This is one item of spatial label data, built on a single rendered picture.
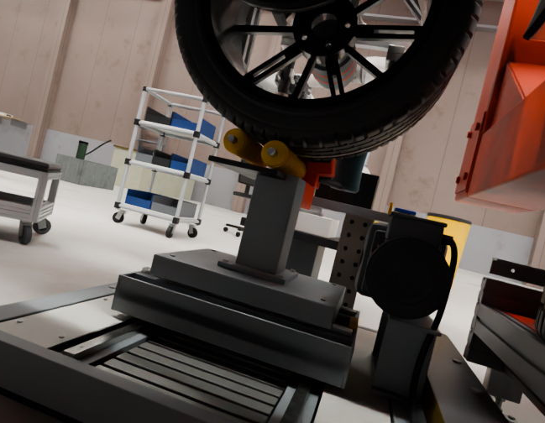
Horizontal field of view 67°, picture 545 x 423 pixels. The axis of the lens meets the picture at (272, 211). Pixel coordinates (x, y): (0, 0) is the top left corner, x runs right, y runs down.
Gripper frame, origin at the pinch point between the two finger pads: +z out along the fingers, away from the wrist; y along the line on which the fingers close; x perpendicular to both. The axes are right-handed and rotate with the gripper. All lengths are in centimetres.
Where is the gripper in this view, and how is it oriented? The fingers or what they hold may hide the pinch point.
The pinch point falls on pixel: (286, 75)
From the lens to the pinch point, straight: 148.2
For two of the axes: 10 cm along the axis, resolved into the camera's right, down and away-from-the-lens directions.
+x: 2.4, -9.7, -0.1
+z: -2.4, -0.5, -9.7
